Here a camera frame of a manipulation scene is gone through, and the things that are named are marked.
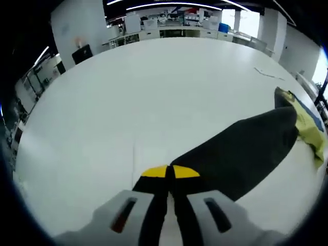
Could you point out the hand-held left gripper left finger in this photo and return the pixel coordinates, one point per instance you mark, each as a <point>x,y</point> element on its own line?
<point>151,194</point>

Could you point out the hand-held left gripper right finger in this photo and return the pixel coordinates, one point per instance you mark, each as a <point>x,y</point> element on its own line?
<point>184,202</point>

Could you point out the yellow garment with dark sleeves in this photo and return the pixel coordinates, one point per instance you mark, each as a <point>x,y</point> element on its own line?
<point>243,153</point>

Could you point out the white template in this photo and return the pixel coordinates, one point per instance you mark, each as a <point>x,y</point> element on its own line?
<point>267,74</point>

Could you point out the black box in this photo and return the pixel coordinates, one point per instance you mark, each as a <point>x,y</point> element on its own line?
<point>82,54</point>

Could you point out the metal shelf rack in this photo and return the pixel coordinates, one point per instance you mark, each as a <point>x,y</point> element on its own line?
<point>36,79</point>

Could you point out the row of white workbenches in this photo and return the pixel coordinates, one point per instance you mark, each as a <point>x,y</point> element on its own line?
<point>184,32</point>

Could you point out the white tall cabinet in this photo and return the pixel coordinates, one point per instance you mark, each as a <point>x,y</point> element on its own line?
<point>132,23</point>

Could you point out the blue container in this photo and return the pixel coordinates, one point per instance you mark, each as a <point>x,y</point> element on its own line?
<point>223,27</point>

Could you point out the white square pillar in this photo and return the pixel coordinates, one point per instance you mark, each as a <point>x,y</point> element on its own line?
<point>271,30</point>
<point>77,25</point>

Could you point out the bright window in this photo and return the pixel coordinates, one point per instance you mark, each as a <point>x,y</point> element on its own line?
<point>243,23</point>

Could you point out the ceiling light strip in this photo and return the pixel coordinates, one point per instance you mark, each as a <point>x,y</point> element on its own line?
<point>174,4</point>

